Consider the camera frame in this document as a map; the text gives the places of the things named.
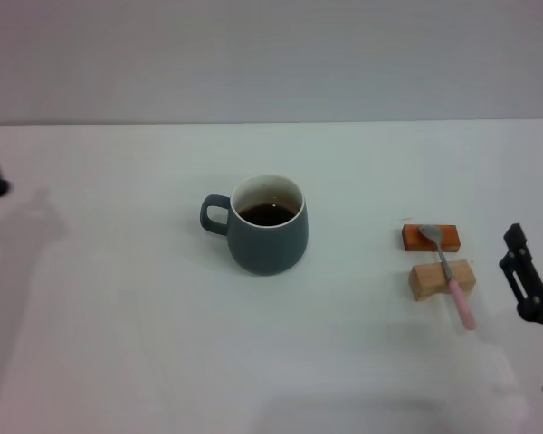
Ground pink handled metal spoon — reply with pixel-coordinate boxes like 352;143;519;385
417;224;478;331

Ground grey ceramic mug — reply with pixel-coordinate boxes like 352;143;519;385
200;174;310;277

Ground light wooden spoon rest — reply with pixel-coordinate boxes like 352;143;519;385
408;259;476;302

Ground brown wooden block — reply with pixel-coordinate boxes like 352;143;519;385
398;223;462;253

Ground dark coffee liquid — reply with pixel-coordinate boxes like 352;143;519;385
236;203;299;227

